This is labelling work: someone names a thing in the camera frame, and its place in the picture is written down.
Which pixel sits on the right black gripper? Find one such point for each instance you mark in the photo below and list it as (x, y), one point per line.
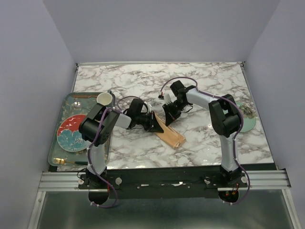
(170, 116)

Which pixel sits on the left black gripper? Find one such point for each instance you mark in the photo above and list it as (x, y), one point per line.
(155, 126)

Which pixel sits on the peach cloth napkin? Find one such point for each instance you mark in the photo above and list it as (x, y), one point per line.
(170, 136)

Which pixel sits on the silver metal spoon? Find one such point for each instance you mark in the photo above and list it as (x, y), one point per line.
(79, 105)

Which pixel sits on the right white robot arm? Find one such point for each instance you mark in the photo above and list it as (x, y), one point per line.
(226, 118)

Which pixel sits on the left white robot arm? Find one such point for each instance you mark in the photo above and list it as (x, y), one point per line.
(97, 127)

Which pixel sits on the grey-green ceramic mug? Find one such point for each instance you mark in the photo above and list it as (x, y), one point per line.
(106, 99)

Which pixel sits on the mint green floral plate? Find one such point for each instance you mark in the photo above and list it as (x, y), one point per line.
(249, 117)

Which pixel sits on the red and teal plate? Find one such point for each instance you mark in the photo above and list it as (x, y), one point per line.
(68, 136)

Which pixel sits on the floral teal serving tray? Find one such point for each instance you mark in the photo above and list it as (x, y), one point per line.
(67, 110)

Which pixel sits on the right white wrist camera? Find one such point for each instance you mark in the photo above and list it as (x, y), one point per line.
(165, 97)

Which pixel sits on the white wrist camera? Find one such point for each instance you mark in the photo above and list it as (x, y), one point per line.
(165, 97)
(150, 106)

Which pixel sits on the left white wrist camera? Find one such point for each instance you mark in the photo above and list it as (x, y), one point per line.
(150, 106)

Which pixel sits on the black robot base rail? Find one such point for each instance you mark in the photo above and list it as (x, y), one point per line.
(169, 182)

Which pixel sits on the gold fork green handle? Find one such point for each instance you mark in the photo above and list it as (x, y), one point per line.
(62, 161)

